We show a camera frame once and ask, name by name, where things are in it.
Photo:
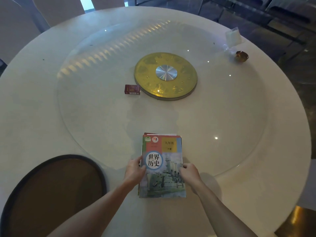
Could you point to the person's right hand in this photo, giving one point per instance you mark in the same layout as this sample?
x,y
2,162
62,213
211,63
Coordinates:
x,y
191,175

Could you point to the person's left hand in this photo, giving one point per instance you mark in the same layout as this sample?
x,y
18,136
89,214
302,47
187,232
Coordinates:
x,y
132,174

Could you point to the person's right thumb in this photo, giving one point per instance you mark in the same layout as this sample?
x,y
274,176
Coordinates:
x,y
183,170

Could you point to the person's left thumb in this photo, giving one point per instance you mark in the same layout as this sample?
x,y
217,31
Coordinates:
x,y
142,169

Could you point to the textbook with warship cover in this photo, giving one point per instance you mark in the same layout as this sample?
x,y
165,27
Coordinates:
x,y
163,148

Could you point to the person's left forearm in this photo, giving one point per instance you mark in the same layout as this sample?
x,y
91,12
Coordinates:
x,y
98,209

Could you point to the person's right forearm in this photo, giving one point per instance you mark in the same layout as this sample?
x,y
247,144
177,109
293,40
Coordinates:
x,y
219,212

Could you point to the blue covered book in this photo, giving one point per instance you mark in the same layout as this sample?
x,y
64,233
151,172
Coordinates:
x,y
181,145

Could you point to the red covered book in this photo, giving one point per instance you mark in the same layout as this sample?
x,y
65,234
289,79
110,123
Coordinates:
x,y
149,133

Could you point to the round glass turntable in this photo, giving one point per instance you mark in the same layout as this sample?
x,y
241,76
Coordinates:
x,y
98,108

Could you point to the dark red cigarette box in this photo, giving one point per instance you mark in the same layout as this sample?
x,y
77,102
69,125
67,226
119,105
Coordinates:
x,y
132,89

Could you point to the brown chair with black rim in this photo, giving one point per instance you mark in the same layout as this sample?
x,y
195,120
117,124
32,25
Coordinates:
x,y
54,192

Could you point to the gold turntable base disc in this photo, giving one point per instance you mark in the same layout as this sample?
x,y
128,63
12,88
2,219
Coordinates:
x,y
148,71

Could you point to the gold metal chair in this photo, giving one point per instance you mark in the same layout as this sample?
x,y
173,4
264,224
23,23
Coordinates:
x,y
298,223

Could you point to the amber glass ashtray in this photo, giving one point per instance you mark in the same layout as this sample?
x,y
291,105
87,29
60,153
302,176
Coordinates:
x,y
241,56

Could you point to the white covered chair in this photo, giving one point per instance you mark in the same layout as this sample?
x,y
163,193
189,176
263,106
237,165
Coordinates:
x,y
14,27
107,2
59,9

